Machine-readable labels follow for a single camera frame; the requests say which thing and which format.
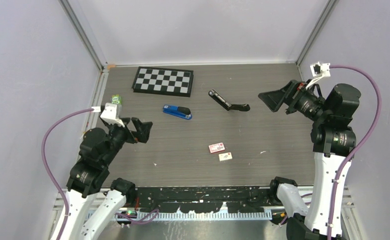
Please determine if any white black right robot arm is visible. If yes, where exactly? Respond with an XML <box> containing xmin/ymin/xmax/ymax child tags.
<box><xmin>258</xmin><ymin>80</ymin><xmax>361</xmax><ymax>240</ymax></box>

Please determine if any blue stapler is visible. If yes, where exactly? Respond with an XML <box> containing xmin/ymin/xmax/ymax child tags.
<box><xmin>162</xmin><ymin>104</ymin><xmax>192</xmax><ymax>120</ymax></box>

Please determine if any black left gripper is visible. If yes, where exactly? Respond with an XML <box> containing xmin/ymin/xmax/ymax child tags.
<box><xmin>102</xmin><ymin>115</ymin><xmax>152</xmax><ymax>165</ymax></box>

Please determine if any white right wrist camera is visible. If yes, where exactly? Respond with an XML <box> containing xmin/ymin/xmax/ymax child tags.
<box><xmin>306</xmin><ymin>61</ymin><xmax>331</xmax><ymax>89</ymax></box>

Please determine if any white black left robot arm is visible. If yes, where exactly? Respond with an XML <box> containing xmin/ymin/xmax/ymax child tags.
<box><xmin>51</xmin><ymin>117</ymin><xmax>153</xmax><ymax>240</ymax></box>

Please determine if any black white chessboard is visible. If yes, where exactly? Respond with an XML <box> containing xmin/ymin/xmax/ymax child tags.
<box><xmin>132</xmin><ymin>66</ymin><xmax>194</xmax><ymax>98</ymax></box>

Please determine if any black stapler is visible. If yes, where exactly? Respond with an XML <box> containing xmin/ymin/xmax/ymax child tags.
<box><xmin>208</xmin><ymin>89</ymin><xmax>250</xmax><ymax>112</ymax></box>

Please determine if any red staple box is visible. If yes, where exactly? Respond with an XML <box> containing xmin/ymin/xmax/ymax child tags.
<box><xmin>208</xmin><ymin>142</ymin><xmax>225</xmax><ymax>154</ymax></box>

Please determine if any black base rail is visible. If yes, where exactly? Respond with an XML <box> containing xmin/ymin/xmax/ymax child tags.
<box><xmin>125</xmin><ymin>186</ymin><xmax>282</xmax><ymax>214</ymax></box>

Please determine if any slotted cable duct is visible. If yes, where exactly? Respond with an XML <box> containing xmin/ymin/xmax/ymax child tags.
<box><xmin>115</xmin><ymin>210</ymin><xmax>282</xmax><ymax>222</ymax></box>

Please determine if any green toy block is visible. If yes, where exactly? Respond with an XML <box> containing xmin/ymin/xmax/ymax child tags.
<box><xmin>111</xmin><ymin>94</ymin><xmax>122</xmax><ymax>105</ymax></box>

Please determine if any white staple box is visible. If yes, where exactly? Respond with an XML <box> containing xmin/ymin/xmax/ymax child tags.
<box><xmin>218</xmin><ymin>152</ymin><xmax>233</xmax><ymax>162</ymax></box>

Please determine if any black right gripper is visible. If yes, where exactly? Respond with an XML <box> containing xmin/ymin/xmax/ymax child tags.
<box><xmin>259</xmin><ymin>78</ymin><xmax>331</xmax><ymax>122</ymax></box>

